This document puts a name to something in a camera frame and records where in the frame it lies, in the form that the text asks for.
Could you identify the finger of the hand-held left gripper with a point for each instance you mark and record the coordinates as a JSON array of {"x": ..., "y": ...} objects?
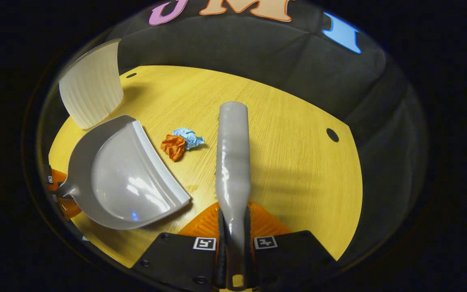
[
  {"x": 69, "y": 207},
  {"x": 58, "y": 178}
]

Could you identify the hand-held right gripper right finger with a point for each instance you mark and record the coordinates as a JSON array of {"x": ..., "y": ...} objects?
[{"x": 294, "y": 255}]

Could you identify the white ribbed garbage bin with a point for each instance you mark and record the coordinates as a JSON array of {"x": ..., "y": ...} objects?
[{"x": 91, "y": 89}]

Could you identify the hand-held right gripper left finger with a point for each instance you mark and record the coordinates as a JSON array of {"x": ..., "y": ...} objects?
[{"x": 176, "y": 259}]

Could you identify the grey dustpan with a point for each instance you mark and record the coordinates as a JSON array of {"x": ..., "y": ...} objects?
[{"x": 124, "y": 178}]

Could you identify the blue paper ball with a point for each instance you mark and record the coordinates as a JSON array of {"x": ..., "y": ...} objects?
[{"x": 189, "y": 137}]

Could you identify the orange paper ball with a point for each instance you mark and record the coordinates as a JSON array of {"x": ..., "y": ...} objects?
[{"x": 174, "y": 147}]

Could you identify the small grey broom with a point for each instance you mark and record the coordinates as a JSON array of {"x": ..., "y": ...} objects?
[{"x": 233, "y": 162}]

